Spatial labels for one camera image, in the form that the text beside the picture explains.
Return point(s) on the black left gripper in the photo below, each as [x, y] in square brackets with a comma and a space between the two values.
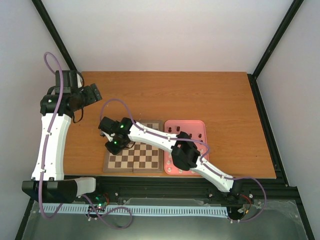
[92, 98]

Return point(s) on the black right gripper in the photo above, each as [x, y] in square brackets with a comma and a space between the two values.
[113, 150]

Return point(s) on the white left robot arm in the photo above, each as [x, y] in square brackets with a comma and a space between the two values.
[57, 108]

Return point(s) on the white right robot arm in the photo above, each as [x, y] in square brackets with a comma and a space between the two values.
[183, 150]

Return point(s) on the wooden chess board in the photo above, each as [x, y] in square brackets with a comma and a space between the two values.
[137, 157]

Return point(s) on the pink plastic tray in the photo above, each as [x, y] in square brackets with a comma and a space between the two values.
[194, 127]

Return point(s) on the black aluminium frame rail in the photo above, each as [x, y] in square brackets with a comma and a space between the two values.
[269, 209]

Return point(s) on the light blue cable duct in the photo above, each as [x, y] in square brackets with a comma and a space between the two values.
[148, 210]

